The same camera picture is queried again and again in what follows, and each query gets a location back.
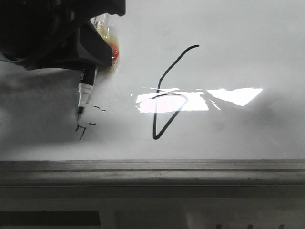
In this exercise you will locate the red magnet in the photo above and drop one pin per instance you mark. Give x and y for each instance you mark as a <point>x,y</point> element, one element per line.
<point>108,33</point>

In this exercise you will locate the black and white whiteboard marker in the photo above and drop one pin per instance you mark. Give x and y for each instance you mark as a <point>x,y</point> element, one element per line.
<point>86,85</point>

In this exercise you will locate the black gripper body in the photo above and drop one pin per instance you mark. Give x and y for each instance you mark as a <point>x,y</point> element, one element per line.
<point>38,34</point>

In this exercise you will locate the white whiteboard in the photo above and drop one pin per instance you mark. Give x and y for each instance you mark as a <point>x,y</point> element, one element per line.
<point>195,79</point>

